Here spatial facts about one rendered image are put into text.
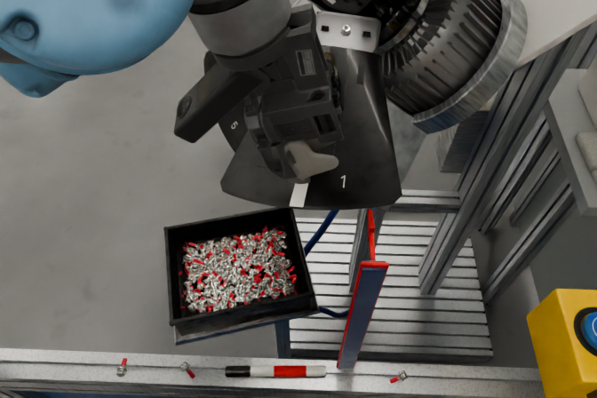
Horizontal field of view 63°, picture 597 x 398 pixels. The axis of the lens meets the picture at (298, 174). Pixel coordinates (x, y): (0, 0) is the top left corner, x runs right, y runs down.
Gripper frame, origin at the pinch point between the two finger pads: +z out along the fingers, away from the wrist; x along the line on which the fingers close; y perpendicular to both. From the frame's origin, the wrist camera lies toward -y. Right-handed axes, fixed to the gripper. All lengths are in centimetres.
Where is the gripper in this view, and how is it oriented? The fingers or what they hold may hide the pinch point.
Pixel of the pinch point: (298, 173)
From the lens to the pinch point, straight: 54.7
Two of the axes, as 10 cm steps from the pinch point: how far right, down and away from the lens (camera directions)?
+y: 9.5, -1.5, -2.6
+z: 3.0, 5.7, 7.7
